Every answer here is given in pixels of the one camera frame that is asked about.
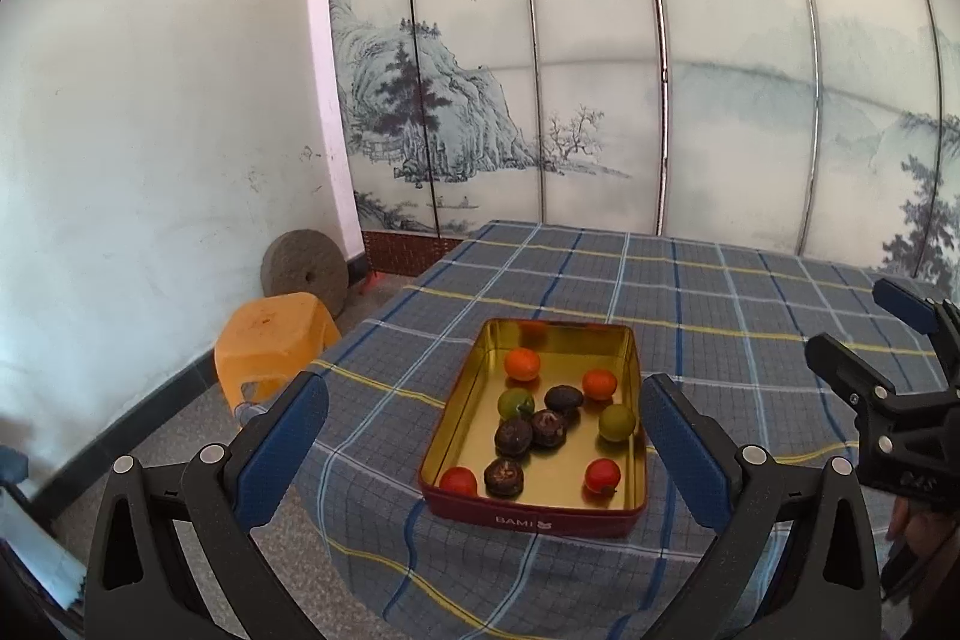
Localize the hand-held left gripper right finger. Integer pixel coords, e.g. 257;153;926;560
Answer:
641;374;882;640

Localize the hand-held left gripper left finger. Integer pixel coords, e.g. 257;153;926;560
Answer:
84;370;331;640

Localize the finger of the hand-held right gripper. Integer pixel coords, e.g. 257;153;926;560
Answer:
874;278;960;386
806;332;897;420

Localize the green tomato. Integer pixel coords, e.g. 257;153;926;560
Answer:
498;387;536;420
598;404;637;443

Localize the red tomato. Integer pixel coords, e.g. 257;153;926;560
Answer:
439;466;479;498
584;458;623;495

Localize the gold and red tin box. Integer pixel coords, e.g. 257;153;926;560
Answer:
418;317;649;540

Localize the person's right hand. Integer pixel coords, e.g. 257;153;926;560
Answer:
889;497;960;611

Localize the orange plastic stool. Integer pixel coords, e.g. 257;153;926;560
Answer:
214;293;342;408

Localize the blue plaid tablecloth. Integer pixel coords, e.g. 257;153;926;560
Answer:
236;220;960;640

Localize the grey millstone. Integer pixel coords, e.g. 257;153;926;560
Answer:
260;230;350;317

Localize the orange tomato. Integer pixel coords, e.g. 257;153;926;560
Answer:
504;347;542;382

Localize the landscape painted folding screen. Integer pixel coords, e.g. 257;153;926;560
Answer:
327;0;960;304

